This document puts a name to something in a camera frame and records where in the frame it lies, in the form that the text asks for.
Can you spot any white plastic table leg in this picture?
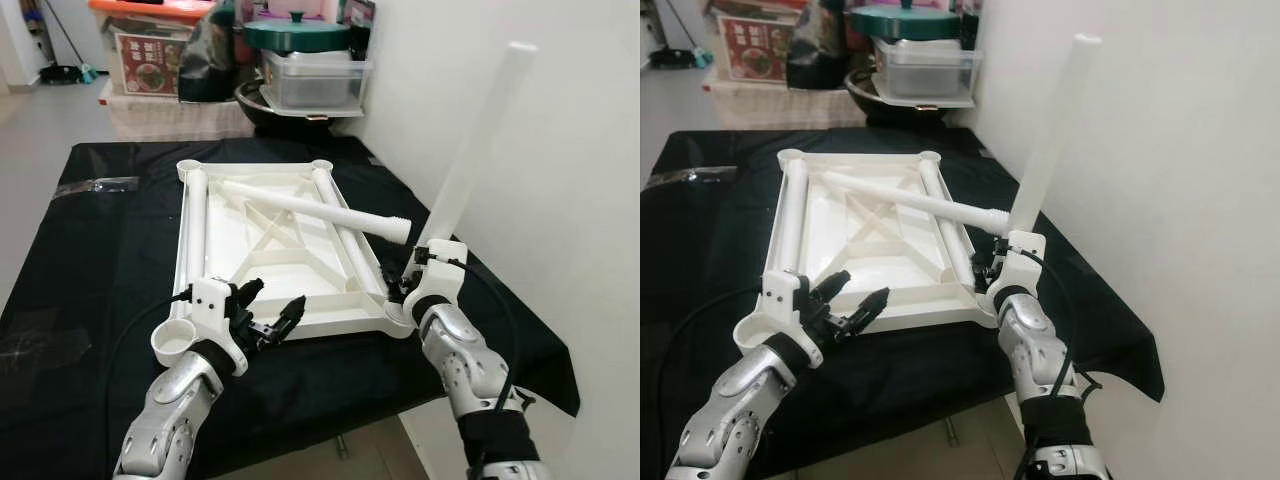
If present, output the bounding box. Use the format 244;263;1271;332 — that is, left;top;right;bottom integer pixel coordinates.
915;152;986;293
215;178;413;246
970;33;1104;323
778;155;811;276
312;165;393;306
180;168;211;291
818;168;1016;236
385;40;541;339

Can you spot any white plastic children table top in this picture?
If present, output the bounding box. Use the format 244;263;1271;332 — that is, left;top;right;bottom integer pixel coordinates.
150;158;421;369
732;148;1006;356

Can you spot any black tablecloth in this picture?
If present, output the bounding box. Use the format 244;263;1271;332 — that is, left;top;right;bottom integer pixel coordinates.
0;138;581;480
640;128;1166;480

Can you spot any black wok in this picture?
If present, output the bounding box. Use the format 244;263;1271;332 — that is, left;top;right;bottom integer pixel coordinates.
235;80;366;136
845;70;976;126

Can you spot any clear tape strip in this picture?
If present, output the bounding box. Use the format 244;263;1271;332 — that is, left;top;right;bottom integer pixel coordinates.
52;177;141;198
645;165;736;188

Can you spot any low translucent storage box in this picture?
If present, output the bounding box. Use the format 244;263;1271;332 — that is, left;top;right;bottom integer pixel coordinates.
705;78;861;126
100;92;256;141

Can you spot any clear plastic container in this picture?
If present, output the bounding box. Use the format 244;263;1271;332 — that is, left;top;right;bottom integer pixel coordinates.
262;50;373;113
872;38;986;106

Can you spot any large grey tape patch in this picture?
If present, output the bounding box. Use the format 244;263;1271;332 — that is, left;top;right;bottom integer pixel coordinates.
0;325;86;366

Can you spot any red printed carton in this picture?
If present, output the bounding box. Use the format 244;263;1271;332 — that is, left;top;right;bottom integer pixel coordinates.
718;18;796;83
115;32;186;96

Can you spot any green cooking pot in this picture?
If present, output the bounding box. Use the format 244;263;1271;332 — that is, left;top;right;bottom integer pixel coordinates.
852;0;966;41
243;10;351;53

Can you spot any broom with dustpan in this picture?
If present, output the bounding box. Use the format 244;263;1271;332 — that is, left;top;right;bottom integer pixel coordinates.
645;0;713;71
38;0;101;87

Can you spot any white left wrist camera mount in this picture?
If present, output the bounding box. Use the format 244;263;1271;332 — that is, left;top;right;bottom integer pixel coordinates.
762;272;809;341
188;278;241;351

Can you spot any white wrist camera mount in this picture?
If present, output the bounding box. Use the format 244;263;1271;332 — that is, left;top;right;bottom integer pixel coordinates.
400;240;469;319
762;272;809;341
985;230;1046;301
188;278;241;351

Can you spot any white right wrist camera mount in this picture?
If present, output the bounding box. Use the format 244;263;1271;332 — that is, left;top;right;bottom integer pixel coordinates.
400;240;469;319
985;230;1046;301

